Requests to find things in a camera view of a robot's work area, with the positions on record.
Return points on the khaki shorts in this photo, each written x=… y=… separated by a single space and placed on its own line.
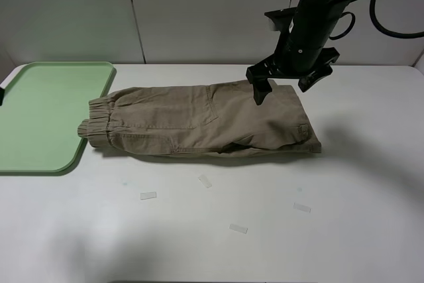
x=201 y=120

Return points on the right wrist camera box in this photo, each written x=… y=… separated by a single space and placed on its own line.
x=281 y=19

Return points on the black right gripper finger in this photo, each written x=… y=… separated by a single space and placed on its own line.
x=306 y=82
x=261 y=89

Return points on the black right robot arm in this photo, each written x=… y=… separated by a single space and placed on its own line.
x=314 y=21

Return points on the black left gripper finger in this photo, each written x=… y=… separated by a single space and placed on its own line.
x=2 y=93

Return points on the green plastic tray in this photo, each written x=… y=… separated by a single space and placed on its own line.
x=42 y=108

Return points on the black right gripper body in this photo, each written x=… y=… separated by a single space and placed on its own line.
x=290 y=61

